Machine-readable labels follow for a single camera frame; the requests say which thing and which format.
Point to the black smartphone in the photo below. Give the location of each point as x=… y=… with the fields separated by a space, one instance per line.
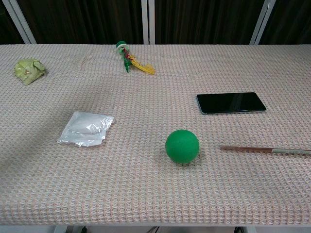
x=230 y=102

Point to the green foam ball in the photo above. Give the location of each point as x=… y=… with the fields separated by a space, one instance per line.
x=182 y=146

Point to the green yellow feather shuttlecock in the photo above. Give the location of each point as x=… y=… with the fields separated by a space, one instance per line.
x=127 y=59

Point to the pink woven tablecloth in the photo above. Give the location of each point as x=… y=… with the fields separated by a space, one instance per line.
x=136 y=184

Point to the clear plastic bag white contents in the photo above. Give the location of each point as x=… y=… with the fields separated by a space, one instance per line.
x=85 y=128

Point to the dark curtain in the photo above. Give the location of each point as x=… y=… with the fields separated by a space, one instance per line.
x=85 y=19

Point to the crumpled green paper wrapper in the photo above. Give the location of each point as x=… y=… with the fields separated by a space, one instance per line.
x=28 y=70

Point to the white metal frame post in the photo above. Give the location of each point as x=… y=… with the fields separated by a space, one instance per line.
x=263 y=21
x=20 y=21
x=148 y=21

